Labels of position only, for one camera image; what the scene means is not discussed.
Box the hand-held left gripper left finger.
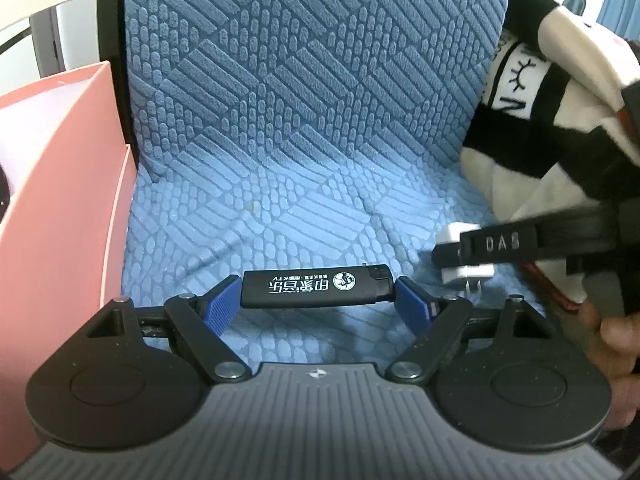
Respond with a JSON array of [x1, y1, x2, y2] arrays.
[[85, 275, 253, 386]]

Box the pink cardboard box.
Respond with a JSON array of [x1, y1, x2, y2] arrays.
[[0, 60, 139, 463]]

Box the red cord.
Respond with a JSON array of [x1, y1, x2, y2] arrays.
[[520, 260, 583, 315]]

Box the black lighter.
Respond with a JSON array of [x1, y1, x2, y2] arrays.
[[241, 265, 393, 309]]

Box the white plug adapter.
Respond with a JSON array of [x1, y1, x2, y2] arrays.
[[436, 222, 497, 295]]

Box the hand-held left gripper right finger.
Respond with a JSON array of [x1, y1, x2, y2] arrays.
[[390, 276, 558, 385]]

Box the person's right hand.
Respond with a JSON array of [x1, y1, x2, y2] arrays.
[[580, 297, 640, 426]]

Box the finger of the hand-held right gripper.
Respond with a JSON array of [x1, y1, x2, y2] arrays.
[[431, 227, 543, 270]]

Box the blue quilted seat cover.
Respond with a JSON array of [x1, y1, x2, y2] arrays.
[[119, 0, 551, 367]]

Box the black and white plush blanket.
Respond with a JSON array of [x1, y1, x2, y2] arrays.
[[459, 0, 640, 306]]

